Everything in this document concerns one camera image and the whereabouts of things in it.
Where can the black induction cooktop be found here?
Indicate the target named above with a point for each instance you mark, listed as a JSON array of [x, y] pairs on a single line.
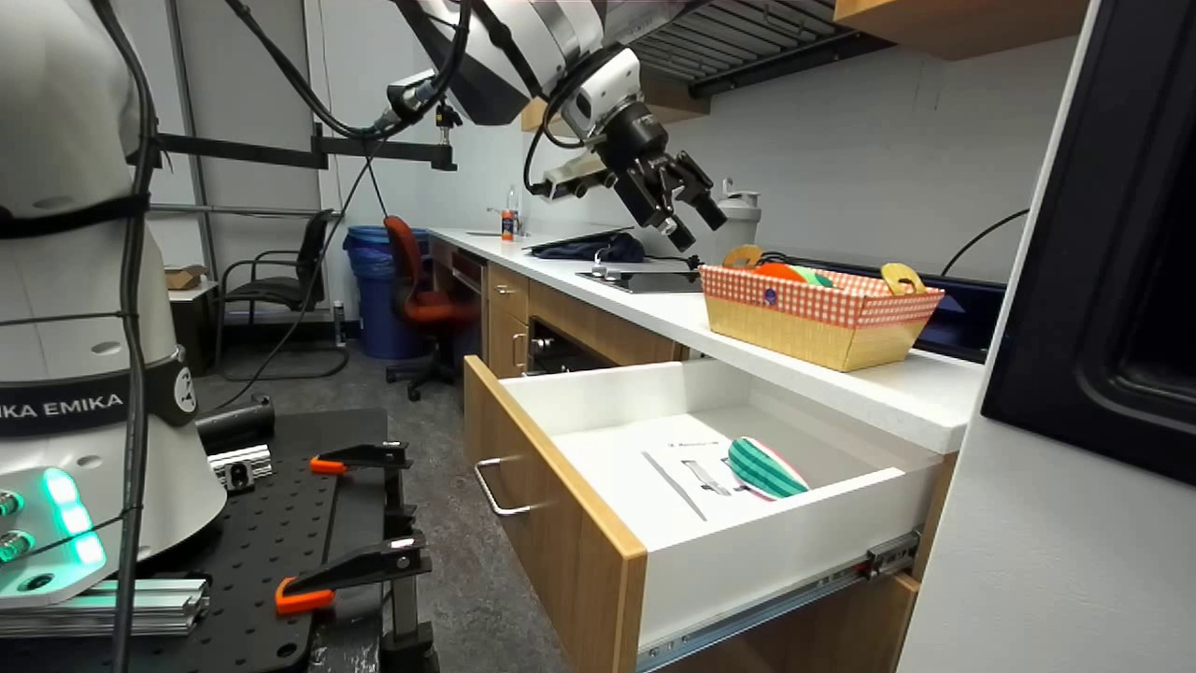
[[639, 274]]

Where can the white open drawer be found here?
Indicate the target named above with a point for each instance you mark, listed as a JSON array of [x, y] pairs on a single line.
[[698, 519]]

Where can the striped watermelon slice plush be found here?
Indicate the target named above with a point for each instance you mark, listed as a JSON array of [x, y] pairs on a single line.
[[764, 469]]

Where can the black camera on boom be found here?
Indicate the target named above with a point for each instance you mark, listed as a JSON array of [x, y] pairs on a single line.
[[421, 97]]

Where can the yellow banana plush toy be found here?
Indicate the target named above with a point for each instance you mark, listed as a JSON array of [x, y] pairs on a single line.
[[744, 257]]

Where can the orange black clamp rear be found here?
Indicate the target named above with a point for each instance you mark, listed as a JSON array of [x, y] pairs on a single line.
[[389, 462]]

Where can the black perforated mounting board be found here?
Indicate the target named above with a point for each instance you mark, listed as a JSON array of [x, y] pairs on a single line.
[[167, 559]]

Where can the green plush toy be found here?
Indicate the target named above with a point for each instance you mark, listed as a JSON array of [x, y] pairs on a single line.
[[815, 278]]

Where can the blue trash bin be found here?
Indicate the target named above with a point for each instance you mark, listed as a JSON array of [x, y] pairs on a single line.
[[375, 278]]

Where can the wooden upper cabinet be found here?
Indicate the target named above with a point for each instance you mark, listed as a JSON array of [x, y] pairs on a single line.
[[961, 28]]

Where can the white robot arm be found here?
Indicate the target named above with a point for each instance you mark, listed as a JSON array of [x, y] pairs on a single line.
[[576, 59]]

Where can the white instruction sheet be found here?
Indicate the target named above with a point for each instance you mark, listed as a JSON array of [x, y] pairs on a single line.
[[707, 483]]

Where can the orange black clamp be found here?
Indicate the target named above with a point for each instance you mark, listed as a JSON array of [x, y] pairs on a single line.
[[399, 568], [389, 462]]

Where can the orange checkered paper basket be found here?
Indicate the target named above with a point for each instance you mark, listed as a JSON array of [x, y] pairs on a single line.
[[850, 327]]

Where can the red office chair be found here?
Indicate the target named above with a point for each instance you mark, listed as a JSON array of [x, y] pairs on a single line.
[[429, 310]]

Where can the black microwave door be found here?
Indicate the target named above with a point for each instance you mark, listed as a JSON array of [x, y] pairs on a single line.
[[1102, 343]]

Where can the black chair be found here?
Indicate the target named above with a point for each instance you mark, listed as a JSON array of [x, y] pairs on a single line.
[[286, 278]]

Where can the red tomato plush toy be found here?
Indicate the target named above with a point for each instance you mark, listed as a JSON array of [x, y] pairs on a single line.
[[779, 270]]

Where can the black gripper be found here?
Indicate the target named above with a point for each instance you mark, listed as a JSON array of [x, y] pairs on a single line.
[[647, 178]]

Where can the silver drawer handle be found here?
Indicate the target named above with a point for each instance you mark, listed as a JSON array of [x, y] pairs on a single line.
[[500, 488]]

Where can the orange black clamp front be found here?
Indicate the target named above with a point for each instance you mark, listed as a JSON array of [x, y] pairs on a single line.
[[399, 568]]

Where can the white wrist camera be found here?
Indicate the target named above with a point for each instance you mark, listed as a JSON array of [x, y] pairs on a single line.
[[573, 178]]

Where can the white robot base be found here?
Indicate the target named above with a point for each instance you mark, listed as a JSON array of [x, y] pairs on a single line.
[[94, 399]]

